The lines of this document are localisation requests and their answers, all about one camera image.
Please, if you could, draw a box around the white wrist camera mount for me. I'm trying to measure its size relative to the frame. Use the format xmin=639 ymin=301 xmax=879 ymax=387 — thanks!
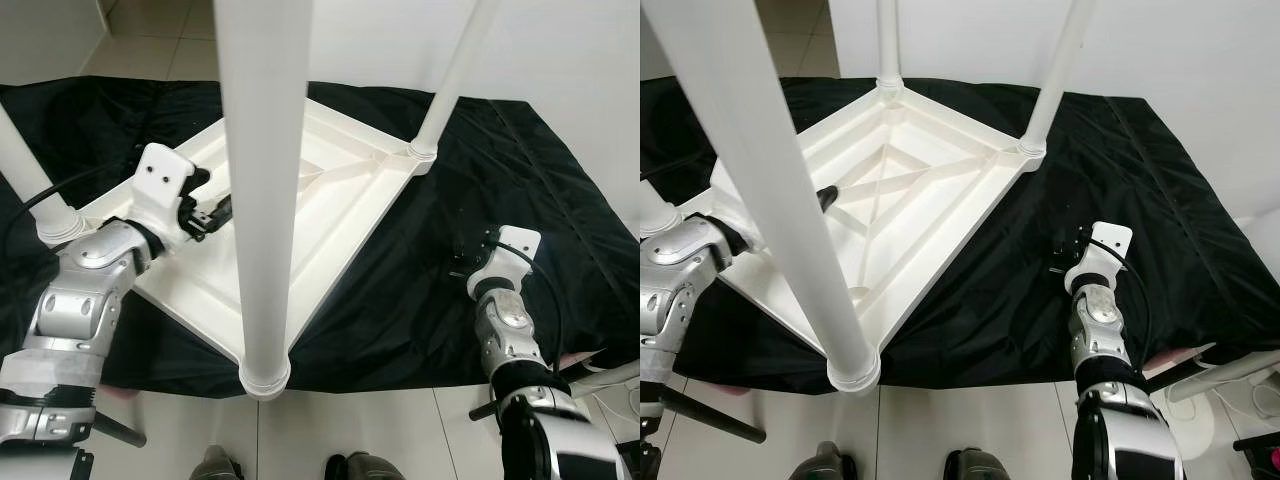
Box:
xmin=468 ymin=226 xmax=543 ymax=299
xmin=125 ymin=143 xmax=199 ymax=241
xmin=1065 ymin=222 xmax=1134 ymax=293

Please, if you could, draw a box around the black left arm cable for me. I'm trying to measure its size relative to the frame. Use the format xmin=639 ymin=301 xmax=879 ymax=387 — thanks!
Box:
xmin=0 ymin=165 xmax=136 ymax=261

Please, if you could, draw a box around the grey robot right leg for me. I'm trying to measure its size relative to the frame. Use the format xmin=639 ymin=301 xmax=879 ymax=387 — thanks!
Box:
xmin=945 ymin=448 xmax=1013 ymax=480
xmin=325 ymin=452 xmax=406 ymax=480

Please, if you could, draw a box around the white plastic table leg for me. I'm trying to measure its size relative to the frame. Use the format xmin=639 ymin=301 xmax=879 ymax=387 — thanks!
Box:
xmin=0 ymin=100 xmax=86 ymax=246
xmin=640 ymin=0 xmax=883 ymax=393
xmin=640 ymin=185 xmax=681 ymax=238
xmin=407 ymin=0 xmax=501 ymax=164
xmin=875 ymin=0 xmax=906 ymax=101
xmin=1017 ymin=0 xmax=1098 ymax=161
xmin=213 ymin=0 xmax=313 ymax=401

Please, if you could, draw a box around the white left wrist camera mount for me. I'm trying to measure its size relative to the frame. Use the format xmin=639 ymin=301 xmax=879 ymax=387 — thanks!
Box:
xmin=125 ymin=143 xmax=199 ymax=241

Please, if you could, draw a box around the grey robot leg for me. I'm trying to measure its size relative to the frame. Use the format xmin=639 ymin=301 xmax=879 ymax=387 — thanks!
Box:
xmin=790 ymin=442 xmax=856 ymax=480
xmin=325 ymin=452 xmax=406 ymax=480
xmin=945 ymin=448 xmax=1013 ymax=480
xmin=190 ymin=445 xmax=243 ymax=480

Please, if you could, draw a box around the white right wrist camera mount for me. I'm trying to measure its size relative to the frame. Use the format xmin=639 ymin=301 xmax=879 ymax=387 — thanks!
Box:
xmin=1065 ymin=222 xmax=1134 ymax=293
xmin=468 ymin=226 xmax=543 ymax=299

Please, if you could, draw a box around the dark metal table leg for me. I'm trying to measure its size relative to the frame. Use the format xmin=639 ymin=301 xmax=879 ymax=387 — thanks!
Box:
xmin=90 ymin=410 xmax=148 ymax=448
xmin=1145 ymin=350 xmax=1216 ymax=389
xmin=468 ymin=350 xmax=609 ymax=421
xmin=660 ymin=385 xmax=769 ymax=444

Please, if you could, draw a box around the white floor fan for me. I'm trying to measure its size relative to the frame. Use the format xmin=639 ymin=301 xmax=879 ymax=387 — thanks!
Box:
xmin=1165 ymin=215 xmax=1280 ymax=451
xmin=575 ymin=360 xmax=641 ymax=451

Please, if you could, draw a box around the black fabric table cover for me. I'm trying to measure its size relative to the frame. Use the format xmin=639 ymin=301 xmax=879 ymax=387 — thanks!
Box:
xmin=640 ymin=75 xmax=1280 ymax=389
xmin=0 ymin=78 xmax=641 ymax=399

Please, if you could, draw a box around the grey robot left leg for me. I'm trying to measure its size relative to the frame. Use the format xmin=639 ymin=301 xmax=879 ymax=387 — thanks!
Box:
xmin=790 ymin=442 xmax=856 ymax=480
xmin=190 ymin=445 xmax=243 ymax=480

